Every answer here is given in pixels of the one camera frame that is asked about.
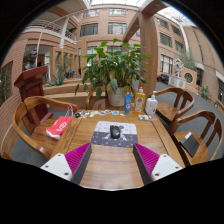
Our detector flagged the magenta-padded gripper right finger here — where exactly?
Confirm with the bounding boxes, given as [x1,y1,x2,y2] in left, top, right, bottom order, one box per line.
[132,142,184,185]

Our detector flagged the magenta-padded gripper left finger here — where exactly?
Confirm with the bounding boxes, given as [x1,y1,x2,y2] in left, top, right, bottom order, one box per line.
[40,142,93,185]

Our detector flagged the black computer mouse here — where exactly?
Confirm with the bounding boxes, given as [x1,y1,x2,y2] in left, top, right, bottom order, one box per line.
[109,124,122,140]

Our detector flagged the white grey bear-print mouse pad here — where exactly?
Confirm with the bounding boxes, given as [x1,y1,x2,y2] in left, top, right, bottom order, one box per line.
[90,120,139,149]

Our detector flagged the dark notebook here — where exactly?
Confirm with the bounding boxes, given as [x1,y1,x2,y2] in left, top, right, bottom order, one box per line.
[179,131,200,158]

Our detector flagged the wooden armchair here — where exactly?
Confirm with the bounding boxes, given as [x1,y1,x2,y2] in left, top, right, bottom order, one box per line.
[84,87,134,111]
[151,87,196,126]
[0,95,79,160]
[169,109,224,166]

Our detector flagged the red paper bag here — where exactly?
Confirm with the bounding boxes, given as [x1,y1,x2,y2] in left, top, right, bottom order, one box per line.
[45,104,74,140]

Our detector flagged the clear plastic pouch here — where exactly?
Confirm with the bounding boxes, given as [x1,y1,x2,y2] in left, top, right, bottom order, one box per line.
[137,114,153,121]

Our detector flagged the white pump bottle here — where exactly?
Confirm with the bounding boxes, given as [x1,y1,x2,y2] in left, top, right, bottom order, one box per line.
[144,90,159,116]

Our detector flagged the yellow dish soap bottle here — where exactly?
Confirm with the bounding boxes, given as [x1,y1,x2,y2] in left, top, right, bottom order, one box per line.
[133,86,147,116]

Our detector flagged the blue squeeze tube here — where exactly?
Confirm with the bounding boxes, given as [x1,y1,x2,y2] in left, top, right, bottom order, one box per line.
[123,93,134,115]

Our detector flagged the dark red wooden lectern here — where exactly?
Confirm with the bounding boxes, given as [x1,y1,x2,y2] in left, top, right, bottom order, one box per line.
[13,65,54,134]

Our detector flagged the yellow flowering plant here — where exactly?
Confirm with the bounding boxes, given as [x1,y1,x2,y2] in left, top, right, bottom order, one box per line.
[199,84,210,100]

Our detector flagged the white outdoor unit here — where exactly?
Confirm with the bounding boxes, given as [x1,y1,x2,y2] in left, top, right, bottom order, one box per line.
[168,75,187,90]

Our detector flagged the green potted plant white pot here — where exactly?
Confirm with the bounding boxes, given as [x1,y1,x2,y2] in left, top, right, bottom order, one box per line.
[74,37,151,108]

